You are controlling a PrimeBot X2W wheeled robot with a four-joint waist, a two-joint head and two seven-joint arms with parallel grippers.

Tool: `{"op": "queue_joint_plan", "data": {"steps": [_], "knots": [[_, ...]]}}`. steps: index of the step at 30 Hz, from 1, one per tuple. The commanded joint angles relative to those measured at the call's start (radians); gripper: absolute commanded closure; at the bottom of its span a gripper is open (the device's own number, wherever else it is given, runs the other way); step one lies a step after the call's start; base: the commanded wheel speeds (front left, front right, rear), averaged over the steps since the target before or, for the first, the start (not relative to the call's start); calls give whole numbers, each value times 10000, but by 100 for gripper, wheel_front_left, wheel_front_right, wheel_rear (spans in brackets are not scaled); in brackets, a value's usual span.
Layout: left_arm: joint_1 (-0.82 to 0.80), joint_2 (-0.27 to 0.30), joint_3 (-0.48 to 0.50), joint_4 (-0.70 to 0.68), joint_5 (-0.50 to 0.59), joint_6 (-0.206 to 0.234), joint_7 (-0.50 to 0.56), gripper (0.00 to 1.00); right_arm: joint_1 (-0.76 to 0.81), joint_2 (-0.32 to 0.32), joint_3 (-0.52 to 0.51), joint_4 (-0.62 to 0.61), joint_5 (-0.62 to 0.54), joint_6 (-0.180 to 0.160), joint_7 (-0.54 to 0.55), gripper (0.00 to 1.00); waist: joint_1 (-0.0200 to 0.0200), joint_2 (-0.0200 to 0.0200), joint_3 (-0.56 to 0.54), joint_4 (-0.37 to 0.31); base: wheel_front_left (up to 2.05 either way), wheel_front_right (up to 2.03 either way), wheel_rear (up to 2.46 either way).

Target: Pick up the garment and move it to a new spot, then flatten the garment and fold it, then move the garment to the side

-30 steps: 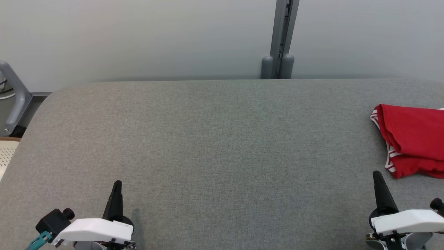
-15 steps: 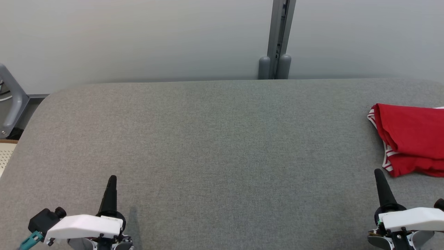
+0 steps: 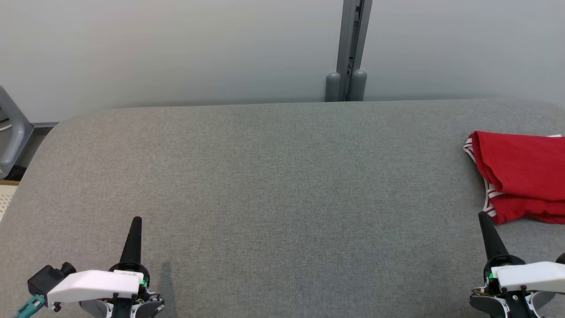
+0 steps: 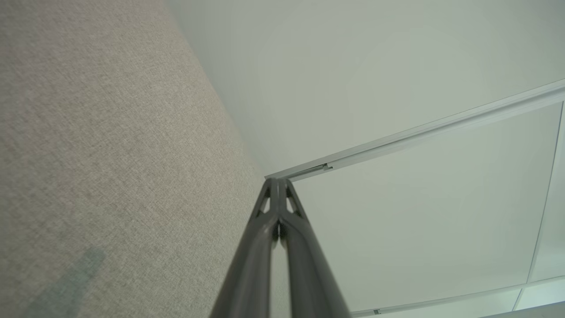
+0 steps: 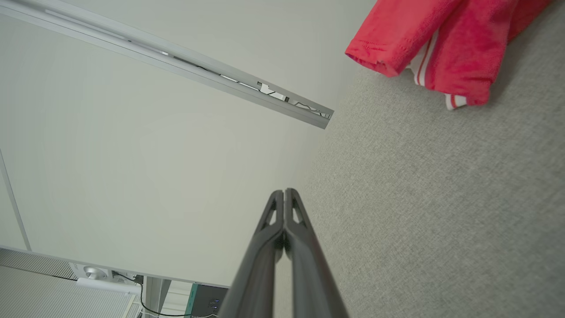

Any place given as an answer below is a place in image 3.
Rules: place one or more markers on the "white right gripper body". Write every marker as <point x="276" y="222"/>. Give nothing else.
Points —
<point x="529" y="276"/>

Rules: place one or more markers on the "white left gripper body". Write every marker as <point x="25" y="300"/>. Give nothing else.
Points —
<point x="97" y="285"/>

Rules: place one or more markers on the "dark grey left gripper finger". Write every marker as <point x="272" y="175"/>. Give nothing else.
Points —
<point x="132" y="247"/>

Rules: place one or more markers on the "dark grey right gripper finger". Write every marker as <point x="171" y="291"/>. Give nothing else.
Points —
<point x="492" y="243"/>

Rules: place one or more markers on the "red shorts with white trim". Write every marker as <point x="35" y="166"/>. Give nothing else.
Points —
<point x="529" y="210"/>

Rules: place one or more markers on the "red jersey with white sleeves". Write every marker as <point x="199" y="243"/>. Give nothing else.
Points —
<point x="521" y="159"/>

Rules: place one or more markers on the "cream perforated laundry basket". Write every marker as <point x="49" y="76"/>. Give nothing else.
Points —
<point x="6" y="198"/>

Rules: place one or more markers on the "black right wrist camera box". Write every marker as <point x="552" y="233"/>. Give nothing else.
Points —
<point x="561" y="259"/>

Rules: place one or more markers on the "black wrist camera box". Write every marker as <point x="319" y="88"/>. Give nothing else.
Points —
<point x="561" y="259"/>
<point x="46" y="278"/>

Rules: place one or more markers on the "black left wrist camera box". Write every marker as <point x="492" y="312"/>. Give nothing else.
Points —
<point x="46" y="278"/>

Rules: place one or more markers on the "grey curved frame leg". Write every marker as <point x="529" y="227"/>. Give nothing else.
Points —
<point x="20" y="132"/>

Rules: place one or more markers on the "grey metal post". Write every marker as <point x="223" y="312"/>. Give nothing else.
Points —
<point x="351" y="39"/>

